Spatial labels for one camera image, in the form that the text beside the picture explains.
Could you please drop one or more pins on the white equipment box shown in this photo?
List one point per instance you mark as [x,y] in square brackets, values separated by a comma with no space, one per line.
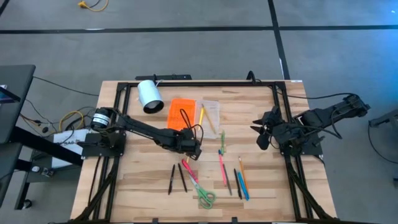
[77,137]

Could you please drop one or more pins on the yellow pen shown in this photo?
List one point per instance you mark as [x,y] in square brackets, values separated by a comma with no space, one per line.
[201,118]

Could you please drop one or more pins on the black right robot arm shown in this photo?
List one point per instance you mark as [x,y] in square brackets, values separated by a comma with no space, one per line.
[335,112]

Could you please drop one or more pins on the black power strip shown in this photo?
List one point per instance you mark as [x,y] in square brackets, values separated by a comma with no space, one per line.
[164,77]

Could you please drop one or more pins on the grey pen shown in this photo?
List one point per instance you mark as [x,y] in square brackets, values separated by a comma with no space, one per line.
[227,183]

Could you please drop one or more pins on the clear plastic supply box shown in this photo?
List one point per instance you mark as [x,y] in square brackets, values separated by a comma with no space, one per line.
[214,107]

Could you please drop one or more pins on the dark screen device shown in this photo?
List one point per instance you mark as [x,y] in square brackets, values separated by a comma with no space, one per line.
[7,93]

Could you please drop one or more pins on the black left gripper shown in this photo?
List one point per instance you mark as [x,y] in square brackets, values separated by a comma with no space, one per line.
[188,143]

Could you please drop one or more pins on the green pen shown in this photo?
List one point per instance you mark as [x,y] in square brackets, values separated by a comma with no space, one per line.
[222,141]

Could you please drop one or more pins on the grey metal stand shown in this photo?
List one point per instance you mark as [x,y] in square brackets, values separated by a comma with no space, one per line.
[388,117]

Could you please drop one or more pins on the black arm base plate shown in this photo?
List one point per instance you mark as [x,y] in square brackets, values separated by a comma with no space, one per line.
[93,151]
[314,151]

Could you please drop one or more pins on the yellow pencil green ferrule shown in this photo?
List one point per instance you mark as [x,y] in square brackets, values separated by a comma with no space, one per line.
[210,121]

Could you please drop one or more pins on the black desk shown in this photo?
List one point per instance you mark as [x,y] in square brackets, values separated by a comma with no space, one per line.
[18,74]

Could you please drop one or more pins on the orange pencil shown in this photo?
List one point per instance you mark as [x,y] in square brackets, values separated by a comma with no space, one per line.
[243,172]

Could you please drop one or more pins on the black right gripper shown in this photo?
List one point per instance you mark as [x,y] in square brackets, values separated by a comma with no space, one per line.
[280,132]

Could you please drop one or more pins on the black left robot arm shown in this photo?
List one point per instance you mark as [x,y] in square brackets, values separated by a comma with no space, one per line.
[140,127]

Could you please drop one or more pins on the pink highlighter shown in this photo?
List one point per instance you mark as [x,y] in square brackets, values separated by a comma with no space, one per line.
[190,171]

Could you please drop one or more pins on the black caster wheel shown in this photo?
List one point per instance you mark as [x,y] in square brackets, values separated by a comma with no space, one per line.
[26,204]

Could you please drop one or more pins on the pink pen blue tip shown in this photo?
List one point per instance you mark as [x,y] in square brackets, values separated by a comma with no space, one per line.
[222,168]

